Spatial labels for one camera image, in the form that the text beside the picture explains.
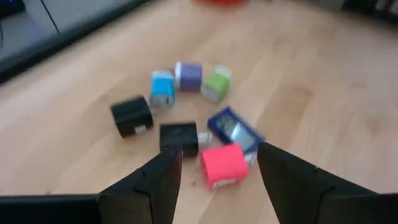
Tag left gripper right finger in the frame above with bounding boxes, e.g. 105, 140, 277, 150
257, 142, 379, 224

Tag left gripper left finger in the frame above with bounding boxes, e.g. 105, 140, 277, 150
99, 144, 183, 224

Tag green wall charger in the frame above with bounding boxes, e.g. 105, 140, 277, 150
200, 65, 232, 105

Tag purple wall charger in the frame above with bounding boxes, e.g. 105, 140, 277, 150
174, 61, 203, 91

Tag cyan wall charger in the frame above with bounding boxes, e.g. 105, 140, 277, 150
149, 70, 176, 110

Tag pink wall charger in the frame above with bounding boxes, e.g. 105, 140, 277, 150
200, 144, 250, 190

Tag dark blue screen device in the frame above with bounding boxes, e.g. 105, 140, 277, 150
207, 106, 266, 166

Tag black wall charger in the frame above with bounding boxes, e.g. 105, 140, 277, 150
109, 95, 154, 139
159, 121, 214, 158

